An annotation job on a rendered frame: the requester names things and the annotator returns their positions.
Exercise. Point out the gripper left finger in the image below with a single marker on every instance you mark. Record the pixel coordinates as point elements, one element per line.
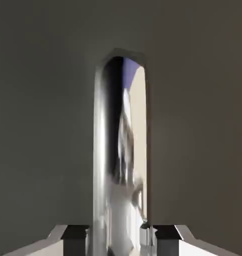
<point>72,240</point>

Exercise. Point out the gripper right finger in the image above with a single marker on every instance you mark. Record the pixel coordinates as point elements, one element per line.
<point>168,240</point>

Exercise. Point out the dark grey drawer front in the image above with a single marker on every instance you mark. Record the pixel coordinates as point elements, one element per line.
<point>42,120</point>

